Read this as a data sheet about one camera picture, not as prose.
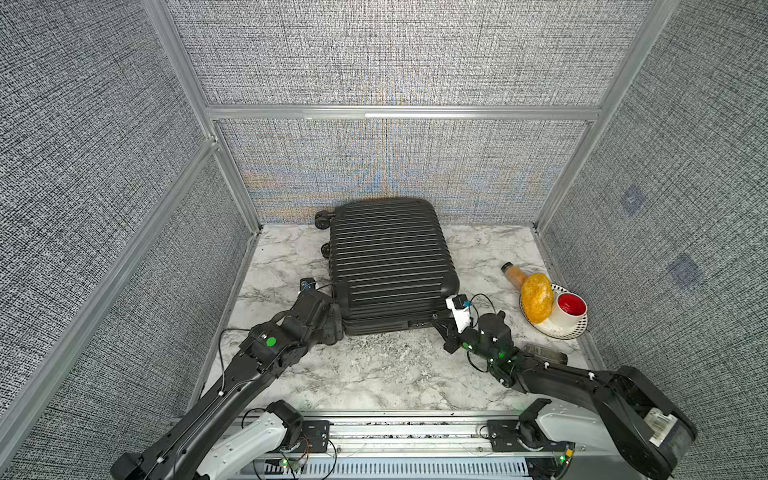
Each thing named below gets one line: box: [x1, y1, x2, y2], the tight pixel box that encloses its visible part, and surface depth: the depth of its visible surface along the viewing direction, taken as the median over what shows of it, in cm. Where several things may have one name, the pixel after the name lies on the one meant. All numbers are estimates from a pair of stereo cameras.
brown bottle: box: [501, 262, 527, 291], surface depth 105 cm
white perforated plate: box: [520, 281, 589, 340], surface depth 92 cm
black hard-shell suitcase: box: [314, 198, 460, 335], surface depth 84 cm
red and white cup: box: [551, 292, 588, 330], surface depth 91 cm
